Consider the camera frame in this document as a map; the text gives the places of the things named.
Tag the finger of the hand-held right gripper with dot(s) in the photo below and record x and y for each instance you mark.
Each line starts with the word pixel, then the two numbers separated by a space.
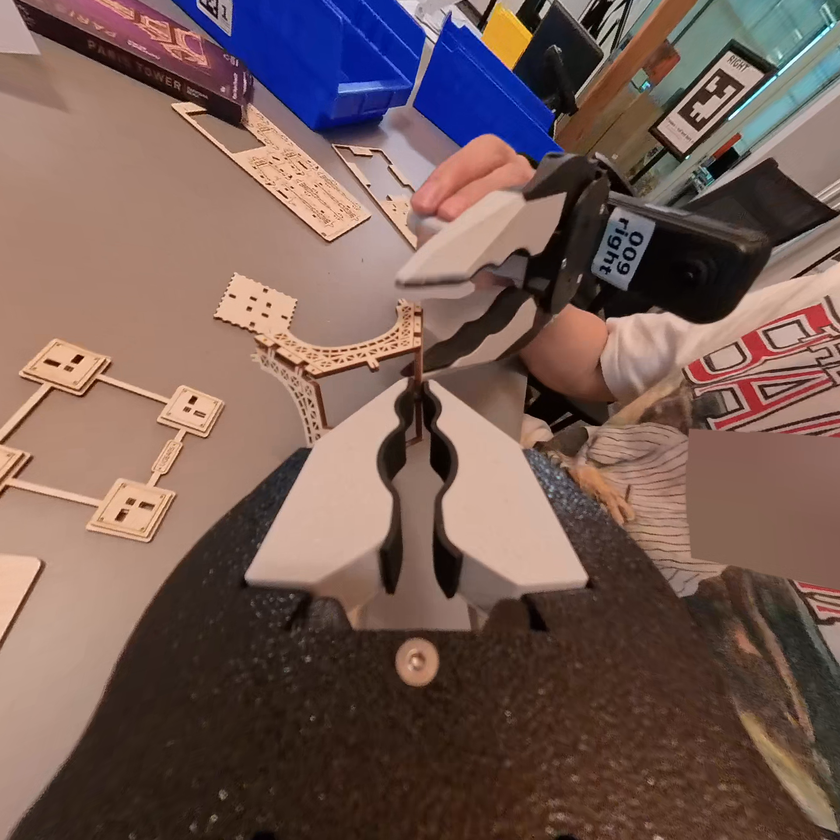
pixel 518 334
pixel 472 236

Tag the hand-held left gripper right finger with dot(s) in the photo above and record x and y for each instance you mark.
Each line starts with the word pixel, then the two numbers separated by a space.
pixel 512 525

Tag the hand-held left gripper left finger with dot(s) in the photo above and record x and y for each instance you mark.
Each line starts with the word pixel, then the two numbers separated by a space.
pixel 321 518

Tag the wooden lattice tower arch assembly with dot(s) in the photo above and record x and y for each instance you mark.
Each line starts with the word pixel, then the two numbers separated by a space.
pixel 308 354

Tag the person's right forearm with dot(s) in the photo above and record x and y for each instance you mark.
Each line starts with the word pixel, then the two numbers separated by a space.
pixel 564 354

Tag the grey desk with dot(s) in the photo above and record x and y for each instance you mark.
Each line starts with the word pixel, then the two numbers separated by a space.
pixel 131 262

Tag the person's right hand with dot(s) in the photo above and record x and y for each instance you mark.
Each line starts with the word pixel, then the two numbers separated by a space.
pixel 472 177

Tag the cut-out wooden puzzle sheet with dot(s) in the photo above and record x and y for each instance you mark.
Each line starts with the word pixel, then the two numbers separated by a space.
pixel 397 216

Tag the person's printed white t-shirt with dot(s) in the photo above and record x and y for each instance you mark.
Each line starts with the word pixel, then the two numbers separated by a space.
pixel 656 341

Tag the black office chair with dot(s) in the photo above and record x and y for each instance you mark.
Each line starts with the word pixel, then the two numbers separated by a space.
pixel 564 52
pixel 774 197

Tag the wooden pillar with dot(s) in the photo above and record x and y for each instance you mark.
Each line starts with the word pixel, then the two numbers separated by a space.
pixel 590 124

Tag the framed black-and-white marker sign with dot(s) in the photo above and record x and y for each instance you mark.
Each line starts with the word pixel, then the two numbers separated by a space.
pixel 715 98

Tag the long wooden puzzle sheet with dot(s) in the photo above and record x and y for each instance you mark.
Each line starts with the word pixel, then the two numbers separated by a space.
pixel 302 190

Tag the yellow plastic bin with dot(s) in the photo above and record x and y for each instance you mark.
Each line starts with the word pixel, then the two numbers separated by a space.
pixel 505 33

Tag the wooden toothed square plate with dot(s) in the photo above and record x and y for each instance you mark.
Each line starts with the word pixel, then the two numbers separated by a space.
pixel 275 312

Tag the blue plastic bin with tag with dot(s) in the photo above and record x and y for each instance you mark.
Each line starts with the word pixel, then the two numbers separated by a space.
pixel 315 65

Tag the pale wooden board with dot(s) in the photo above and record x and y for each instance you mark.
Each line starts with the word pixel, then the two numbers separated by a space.
pixel 16 590

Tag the dark purple puzzle box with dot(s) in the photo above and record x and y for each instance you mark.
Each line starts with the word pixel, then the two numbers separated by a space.
pixel 131 72

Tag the white paper sheet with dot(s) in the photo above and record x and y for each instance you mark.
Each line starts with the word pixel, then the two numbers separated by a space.
pixel 16 23

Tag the wooden four-square base frame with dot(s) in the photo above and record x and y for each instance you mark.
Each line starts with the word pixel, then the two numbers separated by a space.
pixel 95 374

